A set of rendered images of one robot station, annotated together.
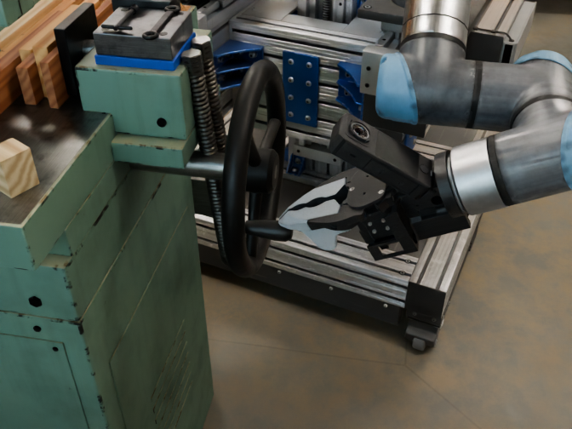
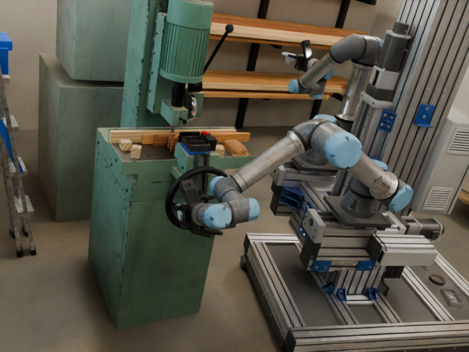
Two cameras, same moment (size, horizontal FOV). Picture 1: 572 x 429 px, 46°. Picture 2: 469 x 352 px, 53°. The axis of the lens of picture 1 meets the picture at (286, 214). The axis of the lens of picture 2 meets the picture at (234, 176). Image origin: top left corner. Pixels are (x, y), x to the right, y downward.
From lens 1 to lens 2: 133 cm
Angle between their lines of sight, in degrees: 40
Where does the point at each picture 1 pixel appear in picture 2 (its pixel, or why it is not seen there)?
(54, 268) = (131, 182)
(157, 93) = (184, 158)
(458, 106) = (218, 196)
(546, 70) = (241, 200)
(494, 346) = not seen: outside the picture
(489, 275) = not seen: outside the picture
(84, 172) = (154, 165)
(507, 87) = (229, 198)
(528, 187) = (199, 217)
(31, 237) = (123, 166)
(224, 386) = (205, 313)
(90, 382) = (126, 225)
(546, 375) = not seen: outside the picture
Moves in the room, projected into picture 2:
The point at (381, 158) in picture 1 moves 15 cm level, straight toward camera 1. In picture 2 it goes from (185, 192) to (144, 196)
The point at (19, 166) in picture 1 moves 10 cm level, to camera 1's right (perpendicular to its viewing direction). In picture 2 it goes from (135, 151) to (148, 162)
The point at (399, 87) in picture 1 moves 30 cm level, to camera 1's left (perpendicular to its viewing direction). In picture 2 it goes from (213, 184) to (167, 148)
